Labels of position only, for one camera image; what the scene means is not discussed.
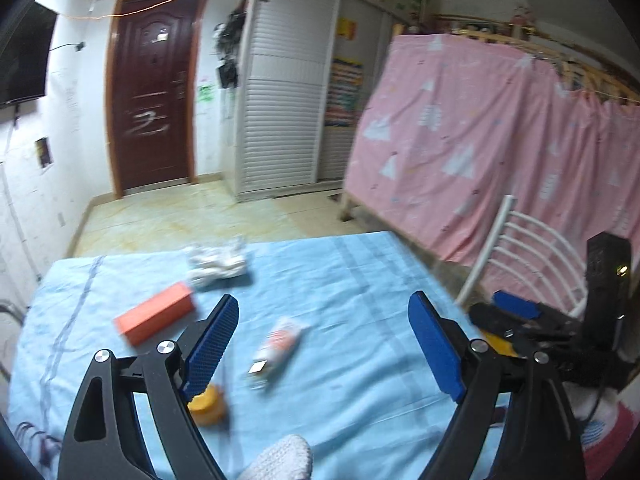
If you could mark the black wall television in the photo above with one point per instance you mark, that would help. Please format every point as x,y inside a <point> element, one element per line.
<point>22,55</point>

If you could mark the white louvered wardrobe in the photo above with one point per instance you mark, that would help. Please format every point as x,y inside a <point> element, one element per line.
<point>285,90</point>

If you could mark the white knit cloth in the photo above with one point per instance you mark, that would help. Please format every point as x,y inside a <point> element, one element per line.
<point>280,460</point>

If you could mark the black hanging bags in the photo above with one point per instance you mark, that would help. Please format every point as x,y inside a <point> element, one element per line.
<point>231,45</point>

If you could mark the yellow wall notice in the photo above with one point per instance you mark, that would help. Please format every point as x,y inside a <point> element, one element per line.
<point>347,28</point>

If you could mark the white orange striped tube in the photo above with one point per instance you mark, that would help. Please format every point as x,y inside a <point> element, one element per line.
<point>282,345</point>

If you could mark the dark brown wooden door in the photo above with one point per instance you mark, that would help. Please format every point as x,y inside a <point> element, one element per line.
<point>155,95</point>

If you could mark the yellow round cap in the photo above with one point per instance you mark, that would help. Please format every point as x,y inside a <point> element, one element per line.
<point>209,407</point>

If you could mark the crumpled white plastic packet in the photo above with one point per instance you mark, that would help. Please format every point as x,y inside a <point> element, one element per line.
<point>217,262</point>

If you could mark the pink and white printed cloth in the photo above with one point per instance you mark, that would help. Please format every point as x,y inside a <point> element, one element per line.
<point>610,440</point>

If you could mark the small dark wall picture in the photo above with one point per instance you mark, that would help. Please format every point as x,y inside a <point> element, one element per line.
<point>43,152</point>

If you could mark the colourful wall poster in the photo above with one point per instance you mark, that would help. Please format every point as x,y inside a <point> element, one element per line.
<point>342,92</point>

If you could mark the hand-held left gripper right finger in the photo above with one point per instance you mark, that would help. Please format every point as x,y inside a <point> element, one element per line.
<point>440,350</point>

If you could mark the pink printed curtain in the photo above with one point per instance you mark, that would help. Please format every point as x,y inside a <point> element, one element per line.
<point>475,150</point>

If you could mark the white chair with yellow seat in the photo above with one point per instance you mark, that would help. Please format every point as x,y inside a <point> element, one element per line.
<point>520,250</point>

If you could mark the light blue tablecloth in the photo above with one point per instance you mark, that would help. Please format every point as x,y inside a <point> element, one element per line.
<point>340,300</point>

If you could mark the orange box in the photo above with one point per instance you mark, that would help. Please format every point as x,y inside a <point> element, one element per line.
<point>155,312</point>

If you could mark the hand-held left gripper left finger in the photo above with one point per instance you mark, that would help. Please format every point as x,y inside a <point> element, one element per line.
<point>210,350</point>

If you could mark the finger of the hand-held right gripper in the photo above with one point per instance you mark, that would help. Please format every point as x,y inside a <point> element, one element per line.
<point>500,320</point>
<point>515,304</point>

